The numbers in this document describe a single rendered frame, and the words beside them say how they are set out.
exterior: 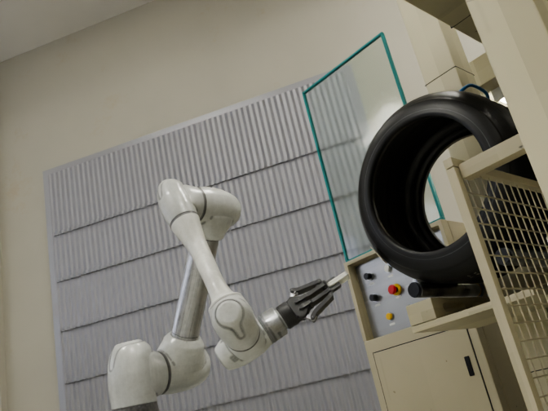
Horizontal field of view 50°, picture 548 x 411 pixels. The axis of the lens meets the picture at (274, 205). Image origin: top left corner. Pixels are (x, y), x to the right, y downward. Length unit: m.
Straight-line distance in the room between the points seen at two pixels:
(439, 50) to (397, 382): 1.35
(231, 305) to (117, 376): 0.69
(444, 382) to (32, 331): 4.17
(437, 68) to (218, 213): 0.94
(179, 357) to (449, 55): 1.43
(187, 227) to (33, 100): 4.93
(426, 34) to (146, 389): 1.60
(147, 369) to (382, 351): 1.05
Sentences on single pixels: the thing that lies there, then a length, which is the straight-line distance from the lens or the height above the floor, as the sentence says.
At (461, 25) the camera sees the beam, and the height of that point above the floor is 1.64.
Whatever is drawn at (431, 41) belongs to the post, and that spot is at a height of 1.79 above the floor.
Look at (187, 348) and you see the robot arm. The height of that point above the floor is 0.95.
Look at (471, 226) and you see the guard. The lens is 1.08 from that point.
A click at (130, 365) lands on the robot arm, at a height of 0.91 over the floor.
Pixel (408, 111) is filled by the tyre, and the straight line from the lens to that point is 1.80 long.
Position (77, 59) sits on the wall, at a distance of 6.63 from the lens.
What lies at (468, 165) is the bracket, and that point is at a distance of 1.11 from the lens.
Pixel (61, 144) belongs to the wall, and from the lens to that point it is 6.25.
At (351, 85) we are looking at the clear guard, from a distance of 2.95.
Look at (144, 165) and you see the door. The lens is 5.57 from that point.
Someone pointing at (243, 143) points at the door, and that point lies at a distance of 5.23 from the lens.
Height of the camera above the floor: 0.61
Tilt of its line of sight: 21 degrees up
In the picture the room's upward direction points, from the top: 12 degrees counter-clockwise
